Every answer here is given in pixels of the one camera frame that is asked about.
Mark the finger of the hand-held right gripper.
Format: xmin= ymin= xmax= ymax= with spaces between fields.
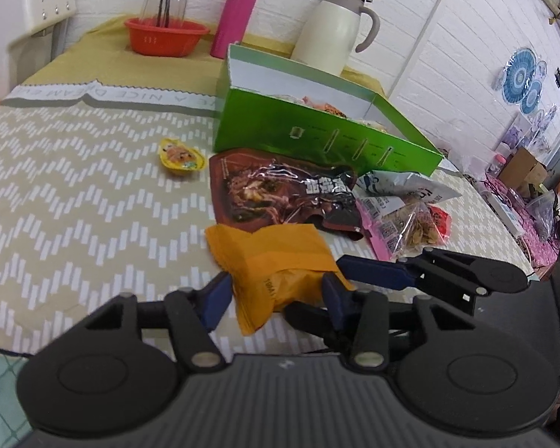
xmin=283 ymin=302 xmax=356 ymax=352
xmin=335 ymin=247 xmax=529 ymax=317

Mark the dark brown glossy packet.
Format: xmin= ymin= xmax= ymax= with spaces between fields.
xmin=208 ymin=148 xmax=369 ymax=242

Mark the green cardboard box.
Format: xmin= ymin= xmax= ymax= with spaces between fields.
xmin=213 ymin=43 xmax=446 ymax=179

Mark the dark patterned cloth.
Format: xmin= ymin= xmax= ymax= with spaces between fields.
xmin=462 ymin=168 xmax=560 ymax=281

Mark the white snack packet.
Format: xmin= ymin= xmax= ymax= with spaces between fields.
xmin=355 ymin=169 xmax=463 ymax=206

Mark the yellow table cloth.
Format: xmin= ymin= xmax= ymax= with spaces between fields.
xmin=14 ymin=13 xmax=388 ymax=99

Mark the clear packet of brown crisps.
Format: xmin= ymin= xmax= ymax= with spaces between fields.
xmin=355 ymin=193 xmax=449 ymax=262

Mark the blue round wall decoration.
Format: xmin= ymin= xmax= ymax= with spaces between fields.
xmin=494 ymin=46 xmax=549 ymax=115

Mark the brown cardboard box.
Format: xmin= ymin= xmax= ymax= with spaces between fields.
xmin=497 ymin=147 xmax=549 ymax=192

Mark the red cookie packet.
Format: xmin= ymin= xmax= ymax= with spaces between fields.
xmin=427 ymin=203 xmax=453 ymax=243

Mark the orange jelly cup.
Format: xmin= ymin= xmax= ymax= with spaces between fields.
xmin=159 ymin=137 xmax=207 ymax=177

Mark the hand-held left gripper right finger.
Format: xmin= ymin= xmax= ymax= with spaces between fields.
xmin=320 ymin=272 xmax=485 ymax=371

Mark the clear bag of orange snacks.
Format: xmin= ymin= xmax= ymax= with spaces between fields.
xmin=299 ymin=96 xmax=351 ymax=117

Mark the cream thermal jug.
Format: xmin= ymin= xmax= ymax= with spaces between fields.
xmin=290 ymin=0 xmax=381 ymax=78

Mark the red plastic basket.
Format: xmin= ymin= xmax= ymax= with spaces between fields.
xmin=124 ymin=16 xmax=211 ymax=58

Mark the orange snack packet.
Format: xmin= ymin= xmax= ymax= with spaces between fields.
xmin=205 ymin=223 xmax=355 ymax=337

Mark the pink thermos bottle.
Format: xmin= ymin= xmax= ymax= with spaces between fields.
xmin=210 ymin=0 xmax=261 ymax=60

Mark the white power strip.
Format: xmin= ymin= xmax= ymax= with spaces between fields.
xmin=483 ymin=191 xmax=526 ymax=236

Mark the white dispenser with screen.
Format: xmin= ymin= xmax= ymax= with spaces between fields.
xmin=7 ymin=0 xmax=78 ymax=63

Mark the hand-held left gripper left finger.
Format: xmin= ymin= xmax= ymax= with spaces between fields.
xmin=81 ymin=271 xmax=235 ymax=371

